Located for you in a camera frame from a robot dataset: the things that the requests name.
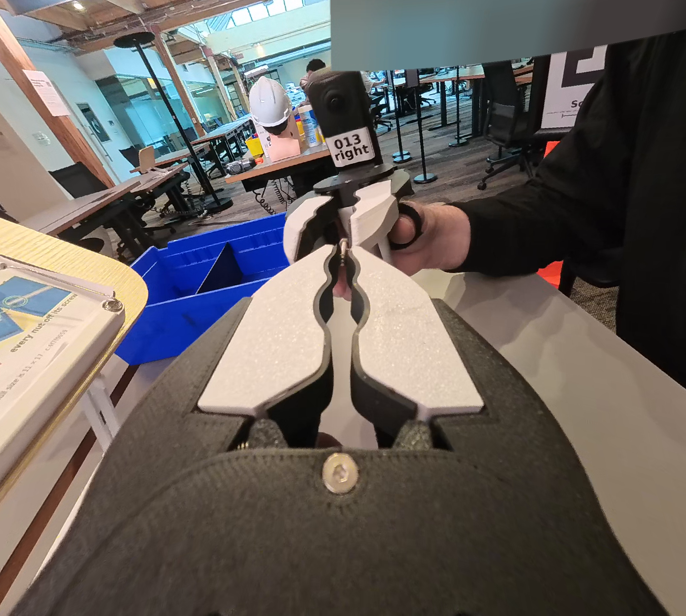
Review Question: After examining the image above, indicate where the person's right forearm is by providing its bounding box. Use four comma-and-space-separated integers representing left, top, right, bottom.
449, 166, 628, 275

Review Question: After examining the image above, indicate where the black office chair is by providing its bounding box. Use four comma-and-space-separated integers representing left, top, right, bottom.
477, 61, 543, 191

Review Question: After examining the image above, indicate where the white board stand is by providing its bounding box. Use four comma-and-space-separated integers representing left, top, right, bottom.
80, 356, 180, 453

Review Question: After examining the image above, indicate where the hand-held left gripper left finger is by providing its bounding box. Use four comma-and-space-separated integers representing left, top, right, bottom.
197, 245, 335, 448

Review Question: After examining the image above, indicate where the person's right hand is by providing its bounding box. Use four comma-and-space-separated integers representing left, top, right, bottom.
388, 202, 472, 277

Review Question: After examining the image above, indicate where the blue plastic bin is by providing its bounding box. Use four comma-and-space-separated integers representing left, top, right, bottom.
114, 213, 290, 366

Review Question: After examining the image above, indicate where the black coiled cable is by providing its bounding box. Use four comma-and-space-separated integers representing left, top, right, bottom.
255, 181, 286, 216

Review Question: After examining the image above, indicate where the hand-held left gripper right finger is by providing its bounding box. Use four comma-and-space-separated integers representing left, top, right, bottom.
347, 247, 486, 446

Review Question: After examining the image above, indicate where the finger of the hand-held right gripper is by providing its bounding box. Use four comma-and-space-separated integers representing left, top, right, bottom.
351, 182, 401, 252
282, 194, 339, 264

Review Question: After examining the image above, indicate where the black and white marker poster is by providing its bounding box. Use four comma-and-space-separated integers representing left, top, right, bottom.
538, 45, 609, 131

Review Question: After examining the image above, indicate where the grey desk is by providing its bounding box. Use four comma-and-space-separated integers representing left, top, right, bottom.
0, 270, 686, 616

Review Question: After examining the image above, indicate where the black stanchion post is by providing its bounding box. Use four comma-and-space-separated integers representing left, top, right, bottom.
390, 72, 412, 163
410, 72, 438, 184

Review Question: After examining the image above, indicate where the long wooden desk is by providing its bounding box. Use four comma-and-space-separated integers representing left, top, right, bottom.
394, 64, 537, 145

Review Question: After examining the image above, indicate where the dark wooden desk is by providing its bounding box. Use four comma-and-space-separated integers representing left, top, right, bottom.
21, 163, 191, 252

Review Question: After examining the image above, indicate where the plywood chair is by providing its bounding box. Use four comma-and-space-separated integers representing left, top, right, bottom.
130, 146, 161, 175

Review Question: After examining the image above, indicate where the black floor lamp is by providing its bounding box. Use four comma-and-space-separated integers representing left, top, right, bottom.
114, 31, 234, 215

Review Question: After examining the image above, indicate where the brown wooden desk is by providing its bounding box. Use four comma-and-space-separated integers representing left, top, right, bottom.
225, 144, 344, 193

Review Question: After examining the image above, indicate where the white hard hat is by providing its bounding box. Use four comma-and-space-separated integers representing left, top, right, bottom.
248, 75, 294, 128

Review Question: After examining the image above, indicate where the white wall notice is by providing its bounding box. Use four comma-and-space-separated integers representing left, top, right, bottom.
23, 70, 70, 117

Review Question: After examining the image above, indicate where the framed sign on wooden board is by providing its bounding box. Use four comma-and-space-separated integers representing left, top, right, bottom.
0, 219, 149, 499

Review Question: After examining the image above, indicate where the printed instruction sheet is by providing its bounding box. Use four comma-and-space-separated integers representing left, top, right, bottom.
0, 254, 126, 483

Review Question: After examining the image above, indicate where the beige mannequin head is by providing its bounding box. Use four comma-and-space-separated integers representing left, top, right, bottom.
265, 120, 304, 162

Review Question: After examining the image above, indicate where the white wipes canister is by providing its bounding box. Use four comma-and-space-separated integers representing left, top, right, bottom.
296, 105, 324, 148

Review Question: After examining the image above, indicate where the orange fabric item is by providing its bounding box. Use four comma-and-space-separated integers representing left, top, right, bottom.
536, 140, 565, 291

